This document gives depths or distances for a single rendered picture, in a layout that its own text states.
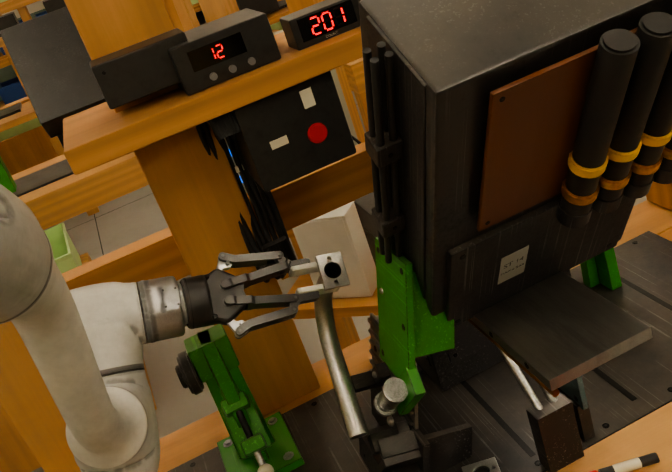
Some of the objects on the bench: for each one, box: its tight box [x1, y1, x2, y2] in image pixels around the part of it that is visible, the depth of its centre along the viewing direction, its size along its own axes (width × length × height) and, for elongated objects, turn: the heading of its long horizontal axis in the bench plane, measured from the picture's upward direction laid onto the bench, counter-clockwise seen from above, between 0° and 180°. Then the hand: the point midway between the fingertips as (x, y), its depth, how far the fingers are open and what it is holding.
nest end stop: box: [377, 450, 421, 472], centre depth 117 cm, size 4×7×6 cm, turn 142°
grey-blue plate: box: [557, 376, 595, 441], centre depth 117 cm, size 10×2×14 cm, turn 52°
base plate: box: [167, 231, 672, 472], centre depth 132 cm, size 42×110×2 cm, turn 142°
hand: (315, 278), depth 116 cm, fingers closed on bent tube, 3 cm apart
